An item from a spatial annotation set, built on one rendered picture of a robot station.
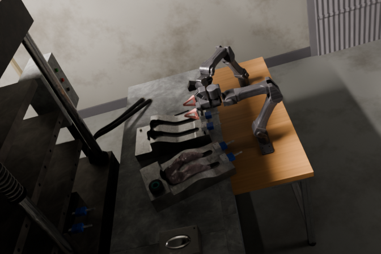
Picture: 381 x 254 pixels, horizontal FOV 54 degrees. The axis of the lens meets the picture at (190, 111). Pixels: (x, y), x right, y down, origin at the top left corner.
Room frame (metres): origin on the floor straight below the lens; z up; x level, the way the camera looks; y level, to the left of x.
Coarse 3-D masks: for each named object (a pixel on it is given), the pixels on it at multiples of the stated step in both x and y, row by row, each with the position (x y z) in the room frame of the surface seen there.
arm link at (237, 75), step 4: (224, 60) 2.03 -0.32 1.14; (228, 60) 2.01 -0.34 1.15; (228, 64) 2.05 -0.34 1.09; (232, 64) 2.04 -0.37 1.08; (236, 64) 2.08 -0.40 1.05; (232, 68) 2.07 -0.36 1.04; (236, 68) 2.07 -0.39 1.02; (240, 68) 2.11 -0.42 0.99; (236, 72) 2.09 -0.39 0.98; (240, 72) 2.09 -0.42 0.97; (244, 72) 2.12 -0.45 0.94; (236, 76) 2.12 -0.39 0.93; (240, 76) 2.09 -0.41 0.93
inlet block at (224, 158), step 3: (231, 153) 1.50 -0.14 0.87; (237, 153) 1.49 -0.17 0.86; (222, 156) 1.49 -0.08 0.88; (225, 156) 1.48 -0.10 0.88; (228, 156) 1.48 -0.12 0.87; (231, 156) 1.48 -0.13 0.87; (234, 156) 1.47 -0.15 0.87; (222, 159) 1.47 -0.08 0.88; (225, 159) 1.46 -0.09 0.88; (228, 159) 1.46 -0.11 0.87; (231, 159) 1.47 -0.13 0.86; (234, 159) 1.47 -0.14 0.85; (225, 162) 1.46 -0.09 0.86
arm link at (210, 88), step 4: (212, 84) 1.61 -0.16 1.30; (216, 84) 1.60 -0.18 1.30; (208, 88) 1.59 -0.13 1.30; (212, 88) 1.58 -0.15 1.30; (216, 88) 1.57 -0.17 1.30; (220, 88) 1.58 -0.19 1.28; (208, 92) 1.58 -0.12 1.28; (212, 92) 1.56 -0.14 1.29; (216, 92) 1.56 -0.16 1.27; (220, 92) 1.57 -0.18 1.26; (212, 96) 1.56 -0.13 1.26; (216, 96) 1.56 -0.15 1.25; (224, 100) 1.55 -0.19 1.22; (228, 100) 1.54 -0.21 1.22; (232, 100) 1.54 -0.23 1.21; (224, 104) 1.54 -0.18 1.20; (228, 104) 1.53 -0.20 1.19
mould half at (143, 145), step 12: (168, 120) 1.94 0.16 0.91; (180, 120) 1.92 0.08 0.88; (204, 120) 1.83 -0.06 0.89; (144, 132) 1.96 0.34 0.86; (144, 144) 1.85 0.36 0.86; (156, 144) 1.75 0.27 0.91; (168, 144) 1.74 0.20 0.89; (180, 144) 1.73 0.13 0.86; (192, 144) 1.72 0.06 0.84; (204, 144) 1.70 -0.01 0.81; (144, 156) 1.77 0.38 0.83; (156, 156) 1.76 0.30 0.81
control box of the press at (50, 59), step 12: (48, 60) 2.23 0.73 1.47; (24, 72) 2.17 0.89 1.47; (36, 72) 2.12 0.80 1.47; (60, 72) 2.28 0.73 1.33; (48, 84) 2.06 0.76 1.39; (36, 96) 2.04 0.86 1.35; (48, 96) 2.03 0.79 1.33; (72, 96) 2.24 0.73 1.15; (36, 108) 2.05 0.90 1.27; (48, 108) 2.04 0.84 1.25; (60, 108) 2.03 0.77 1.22; (72, 132) 2.16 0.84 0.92; (84, 144) 2.16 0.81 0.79
